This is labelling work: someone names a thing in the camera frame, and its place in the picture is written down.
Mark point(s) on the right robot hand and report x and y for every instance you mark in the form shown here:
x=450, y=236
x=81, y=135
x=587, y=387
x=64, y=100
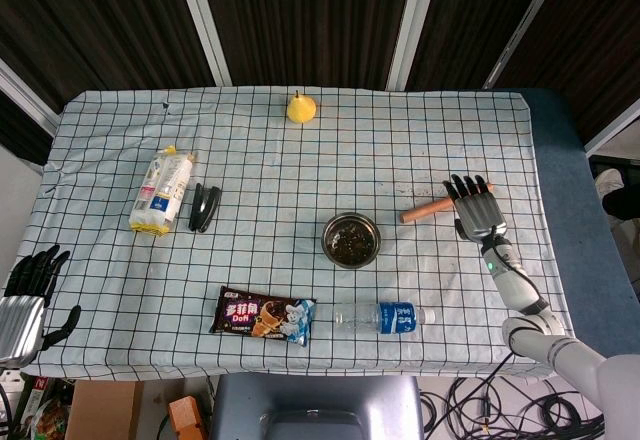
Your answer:
x=477, y=212

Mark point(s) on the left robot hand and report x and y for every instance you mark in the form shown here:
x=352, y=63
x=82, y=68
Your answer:
x=22, y=305

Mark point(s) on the wooden stick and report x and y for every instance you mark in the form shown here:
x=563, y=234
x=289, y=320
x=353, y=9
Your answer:
x=430, y=210

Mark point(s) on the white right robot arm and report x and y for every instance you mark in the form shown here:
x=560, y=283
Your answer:
x=540, y=320

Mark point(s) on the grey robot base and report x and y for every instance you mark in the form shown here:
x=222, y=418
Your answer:
x=315, y=407

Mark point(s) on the metal bowl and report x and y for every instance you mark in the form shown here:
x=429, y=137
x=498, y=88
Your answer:
x=351, y=242

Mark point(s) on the cardboard box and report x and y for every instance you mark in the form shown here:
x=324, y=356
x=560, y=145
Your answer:
x=102, y=410

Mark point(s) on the white shoe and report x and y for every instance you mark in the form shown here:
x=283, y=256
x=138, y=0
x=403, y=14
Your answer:
x=609, y=180

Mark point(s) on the clear water bottle blue label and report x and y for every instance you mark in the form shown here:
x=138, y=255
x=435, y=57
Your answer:
x=382, y=317

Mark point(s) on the white yellow snack bag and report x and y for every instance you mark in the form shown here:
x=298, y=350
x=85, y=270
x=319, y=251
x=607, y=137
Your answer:
x=160, y=190

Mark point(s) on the checkered tablecloth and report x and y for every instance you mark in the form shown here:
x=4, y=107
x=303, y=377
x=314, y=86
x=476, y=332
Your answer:
x=300, y=260

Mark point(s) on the orange box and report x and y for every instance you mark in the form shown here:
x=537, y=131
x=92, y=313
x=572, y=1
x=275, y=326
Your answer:
x=186, y=417

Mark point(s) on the yellow pear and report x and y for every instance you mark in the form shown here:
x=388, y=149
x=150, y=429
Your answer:
x=301, y=107

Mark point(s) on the black stapler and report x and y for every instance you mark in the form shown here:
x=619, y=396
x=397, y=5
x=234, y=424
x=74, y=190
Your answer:
x=204, y=207

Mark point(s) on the brown Dofi snack bag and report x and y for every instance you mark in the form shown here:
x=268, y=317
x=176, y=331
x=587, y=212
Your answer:
x=265, y=316

